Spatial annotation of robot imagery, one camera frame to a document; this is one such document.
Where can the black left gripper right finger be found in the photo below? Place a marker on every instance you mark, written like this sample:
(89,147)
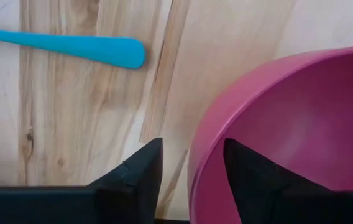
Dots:
(288,205)

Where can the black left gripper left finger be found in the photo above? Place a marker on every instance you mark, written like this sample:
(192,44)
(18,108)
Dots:
(71,205)

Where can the magenta plastic bowl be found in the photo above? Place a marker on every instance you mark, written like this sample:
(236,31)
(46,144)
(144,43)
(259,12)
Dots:
(304,109)

